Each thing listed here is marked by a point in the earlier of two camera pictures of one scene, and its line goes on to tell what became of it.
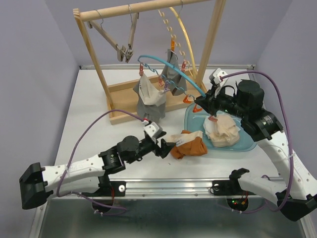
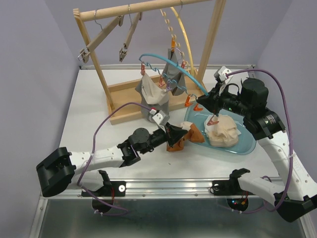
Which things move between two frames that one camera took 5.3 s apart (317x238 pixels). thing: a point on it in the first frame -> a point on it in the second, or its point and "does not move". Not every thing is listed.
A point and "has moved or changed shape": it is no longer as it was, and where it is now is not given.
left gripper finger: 166,148 -> 175,134
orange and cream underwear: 188,143 has moved or changed shape
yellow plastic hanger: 178,47 does not move
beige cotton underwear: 227,132 does not move
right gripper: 209,103 does not move
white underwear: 223,133 does not move
